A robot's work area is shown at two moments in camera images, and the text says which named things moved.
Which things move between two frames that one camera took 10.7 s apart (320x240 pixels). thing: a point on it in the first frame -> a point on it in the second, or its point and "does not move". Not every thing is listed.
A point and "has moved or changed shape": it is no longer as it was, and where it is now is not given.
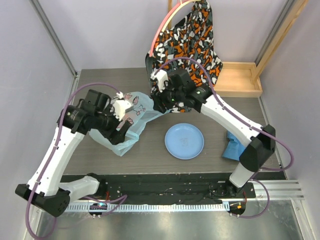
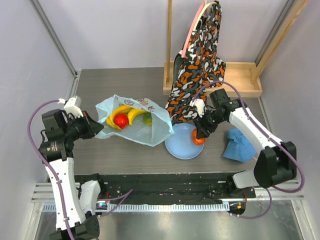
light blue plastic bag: (144, 110) has moved or changed shape
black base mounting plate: (174, 187) does not move
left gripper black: (119, 136) -> (92, 128)
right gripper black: (158, 99) -> (204, 126)
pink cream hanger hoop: (180, 4) -> (203, 5)
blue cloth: (234, 148) does not move
